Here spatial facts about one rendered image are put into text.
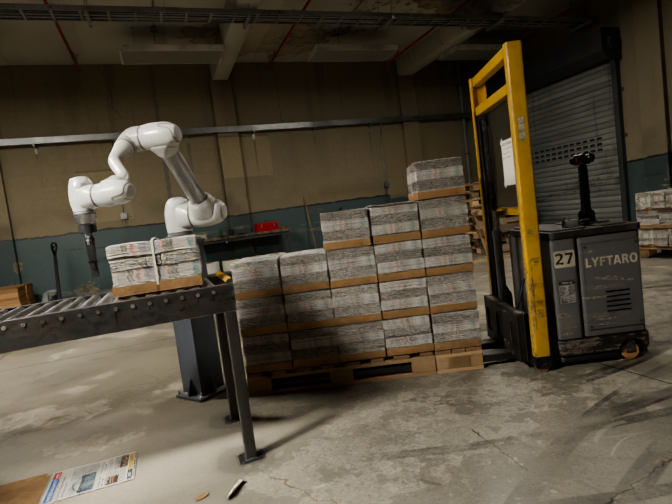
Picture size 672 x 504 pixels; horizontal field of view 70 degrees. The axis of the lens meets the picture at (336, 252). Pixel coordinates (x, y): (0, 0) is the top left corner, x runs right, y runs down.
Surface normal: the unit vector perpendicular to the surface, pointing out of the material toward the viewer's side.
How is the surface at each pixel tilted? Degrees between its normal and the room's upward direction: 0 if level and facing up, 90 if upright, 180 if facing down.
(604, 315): 90
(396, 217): 90
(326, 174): 90
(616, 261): 90
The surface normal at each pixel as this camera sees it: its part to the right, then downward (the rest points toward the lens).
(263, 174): 0.34, 0.03
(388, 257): 0.00, 0.07
